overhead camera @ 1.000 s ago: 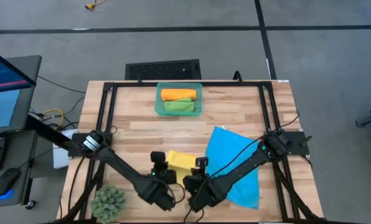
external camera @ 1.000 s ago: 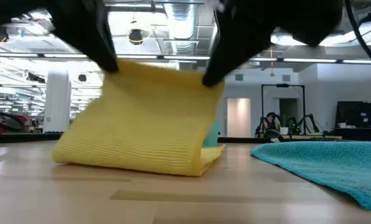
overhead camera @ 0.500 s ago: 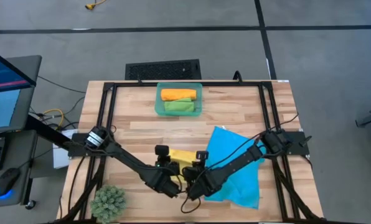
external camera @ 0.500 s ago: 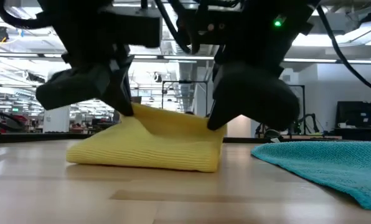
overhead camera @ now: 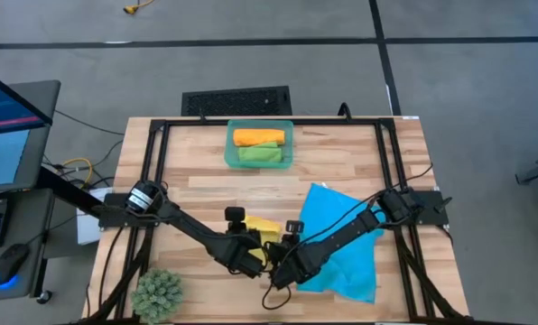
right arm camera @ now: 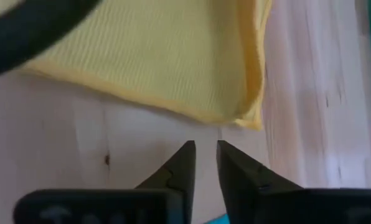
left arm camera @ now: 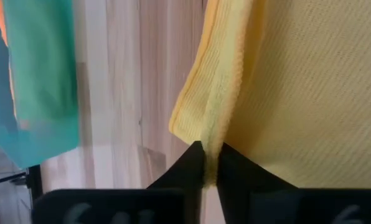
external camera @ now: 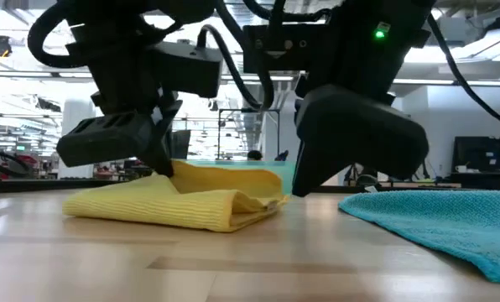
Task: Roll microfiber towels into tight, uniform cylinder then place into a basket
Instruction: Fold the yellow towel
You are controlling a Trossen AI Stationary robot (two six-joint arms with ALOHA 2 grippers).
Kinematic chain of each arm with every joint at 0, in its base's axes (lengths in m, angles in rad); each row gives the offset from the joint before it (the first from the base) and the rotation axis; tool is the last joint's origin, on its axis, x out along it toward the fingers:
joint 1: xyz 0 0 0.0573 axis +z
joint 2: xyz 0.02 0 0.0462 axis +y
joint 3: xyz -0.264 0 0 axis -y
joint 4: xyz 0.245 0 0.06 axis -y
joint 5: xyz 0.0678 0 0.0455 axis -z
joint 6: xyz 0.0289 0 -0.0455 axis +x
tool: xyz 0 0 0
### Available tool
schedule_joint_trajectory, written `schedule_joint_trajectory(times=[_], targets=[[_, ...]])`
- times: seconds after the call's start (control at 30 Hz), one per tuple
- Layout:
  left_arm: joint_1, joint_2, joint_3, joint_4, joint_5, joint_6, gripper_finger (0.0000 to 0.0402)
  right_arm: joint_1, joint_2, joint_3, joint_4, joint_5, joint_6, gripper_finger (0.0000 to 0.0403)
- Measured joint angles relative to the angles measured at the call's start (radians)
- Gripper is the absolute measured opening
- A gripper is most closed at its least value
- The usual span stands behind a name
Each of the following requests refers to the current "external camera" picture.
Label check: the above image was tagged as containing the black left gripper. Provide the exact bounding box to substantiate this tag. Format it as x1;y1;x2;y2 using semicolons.
56;41;183;177

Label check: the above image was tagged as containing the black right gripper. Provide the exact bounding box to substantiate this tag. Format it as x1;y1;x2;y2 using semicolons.
291;0;438;197

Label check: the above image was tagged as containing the yellow microfiber towel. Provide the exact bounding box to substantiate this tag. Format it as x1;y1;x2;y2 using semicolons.
62;159;291;233

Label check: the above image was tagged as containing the blue microfiber towel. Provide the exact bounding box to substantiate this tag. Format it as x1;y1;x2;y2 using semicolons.
337;189;500;284

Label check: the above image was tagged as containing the teal translucent plastic basket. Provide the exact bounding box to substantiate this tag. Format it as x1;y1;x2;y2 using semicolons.
186;158;297;196

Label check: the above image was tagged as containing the black computer monitor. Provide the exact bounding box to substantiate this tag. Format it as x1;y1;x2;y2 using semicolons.
169;129;191;160

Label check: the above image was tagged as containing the black cabinet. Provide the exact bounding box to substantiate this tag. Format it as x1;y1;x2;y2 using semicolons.
449;136;500;190

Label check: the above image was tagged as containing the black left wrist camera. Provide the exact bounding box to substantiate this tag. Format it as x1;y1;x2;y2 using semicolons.
148;40;225;100

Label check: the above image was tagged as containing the black metal stand frame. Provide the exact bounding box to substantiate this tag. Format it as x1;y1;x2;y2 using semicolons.
217;107;282;163

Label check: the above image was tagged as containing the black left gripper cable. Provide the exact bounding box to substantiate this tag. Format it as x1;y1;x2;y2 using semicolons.
196;23;276;110

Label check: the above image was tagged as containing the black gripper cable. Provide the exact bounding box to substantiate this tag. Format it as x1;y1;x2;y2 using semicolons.
428;14;500;132
196;23;276;110

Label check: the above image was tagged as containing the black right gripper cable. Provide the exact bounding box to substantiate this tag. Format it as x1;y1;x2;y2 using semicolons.
428;14;500;132

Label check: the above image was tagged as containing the black aluminium table frame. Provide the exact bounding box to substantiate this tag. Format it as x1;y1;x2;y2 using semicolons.
0;144;150;196

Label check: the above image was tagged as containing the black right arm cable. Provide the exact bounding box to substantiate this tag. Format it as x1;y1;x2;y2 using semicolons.
241;0;333;23

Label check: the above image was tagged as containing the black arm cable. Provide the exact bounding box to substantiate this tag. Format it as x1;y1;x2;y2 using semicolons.
27;3;91;69
241;0;333;23

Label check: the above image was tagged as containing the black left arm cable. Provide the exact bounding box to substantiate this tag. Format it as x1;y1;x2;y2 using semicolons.
27;3;91;69

